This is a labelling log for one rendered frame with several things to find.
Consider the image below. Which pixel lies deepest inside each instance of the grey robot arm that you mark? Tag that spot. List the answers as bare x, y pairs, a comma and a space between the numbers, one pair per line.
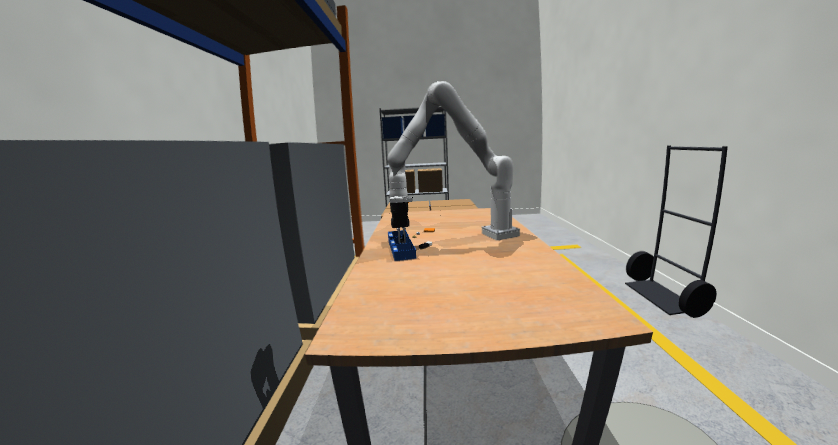
443, 94

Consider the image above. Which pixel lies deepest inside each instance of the blue rack of bins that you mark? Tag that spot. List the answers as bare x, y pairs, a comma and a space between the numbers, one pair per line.
403, 251

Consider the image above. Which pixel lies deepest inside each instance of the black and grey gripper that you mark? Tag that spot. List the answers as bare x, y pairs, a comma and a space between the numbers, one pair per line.
399, 209

